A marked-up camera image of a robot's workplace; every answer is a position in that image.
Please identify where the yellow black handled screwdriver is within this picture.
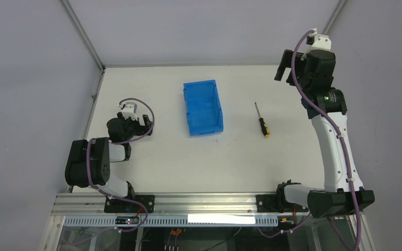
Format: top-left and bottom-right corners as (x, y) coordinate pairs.
(254, 102), (270, 138)

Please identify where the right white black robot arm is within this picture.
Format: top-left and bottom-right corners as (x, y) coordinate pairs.
(274, 49), (375, 218)

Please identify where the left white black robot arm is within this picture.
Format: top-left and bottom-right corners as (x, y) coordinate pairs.
(64, 112), (152, 200)

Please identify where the blue plastic storage bin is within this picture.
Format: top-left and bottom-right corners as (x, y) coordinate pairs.
(183, 79), (224, 137)

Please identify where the small green circuit board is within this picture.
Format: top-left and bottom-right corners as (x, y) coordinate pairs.
(115, 216), (140, 225)

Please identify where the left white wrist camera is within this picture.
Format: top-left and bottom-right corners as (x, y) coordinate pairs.
(119, 102), (138, 121)

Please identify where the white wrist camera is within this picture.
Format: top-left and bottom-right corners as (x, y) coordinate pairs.
(119, 102), (138, 121)
(306, 28), (332, 53)

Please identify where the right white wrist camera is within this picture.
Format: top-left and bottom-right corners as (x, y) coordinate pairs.
(306, 28), (332, 53)

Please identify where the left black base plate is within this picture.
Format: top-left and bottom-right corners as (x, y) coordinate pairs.
(104, 195), (155, 213)

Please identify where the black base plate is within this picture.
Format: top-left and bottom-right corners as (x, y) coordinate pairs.
(104, 195), (155, 213)
(255, 193), (308, 213)

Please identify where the aluminium mounting rail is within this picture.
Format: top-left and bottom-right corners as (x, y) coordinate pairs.
(51, 192), (273, 216)

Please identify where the perforated grey cable duct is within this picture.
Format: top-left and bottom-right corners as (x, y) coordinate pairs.
(64, 214), (278, 227)

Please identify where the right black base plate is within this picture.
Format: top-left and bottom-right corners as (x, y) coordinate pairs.
(255, 193), (308, 213)

